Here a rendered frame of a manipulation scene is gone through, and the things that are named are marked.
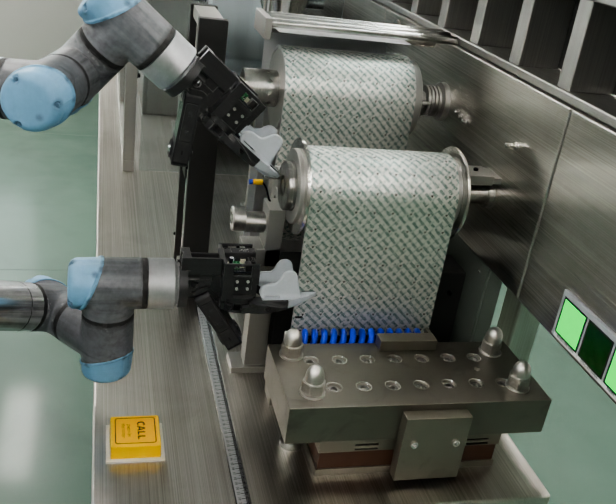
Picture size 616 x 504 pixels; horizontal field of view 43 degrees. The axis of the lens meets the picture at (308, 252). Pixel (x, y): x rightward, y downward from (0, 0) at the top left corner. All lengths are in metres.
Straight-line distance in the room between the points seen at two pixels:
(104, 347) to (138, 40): 0.43
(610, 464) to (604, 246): 1.99
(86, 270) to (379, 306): 0.46
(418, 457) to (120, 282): 0.49
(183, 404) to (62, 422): 1.45
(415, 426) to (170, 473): 0.35
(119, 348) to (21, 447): 1.46
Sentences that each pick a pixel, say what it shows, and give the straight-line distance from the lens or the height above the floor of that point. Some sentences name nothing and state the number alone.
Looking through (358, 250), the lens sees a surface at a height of 1.17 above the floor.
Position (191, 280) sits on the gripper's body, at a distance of 1.15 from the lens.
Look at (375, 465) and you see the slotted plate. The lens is 1.19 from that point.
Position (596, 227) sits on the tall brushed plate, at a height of 1.32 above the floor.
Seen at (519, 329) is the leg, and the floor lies 0.95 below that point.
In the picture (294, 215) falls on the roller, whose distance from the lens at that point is 1.16.
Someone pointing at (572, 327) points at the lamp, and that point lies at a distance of 1.10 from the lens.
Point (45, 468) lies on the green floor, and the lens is 2.53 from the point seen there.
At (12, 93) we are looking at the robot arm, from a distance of 0.98.
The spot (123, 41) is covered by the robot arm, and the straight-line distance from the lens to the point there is 1.08.
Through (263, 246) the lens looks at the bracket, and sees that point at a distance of 1.24.
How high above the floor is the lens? 1.66
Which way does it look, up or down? 25 degrees down
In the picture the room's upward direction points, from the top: 8 degrees clockwise
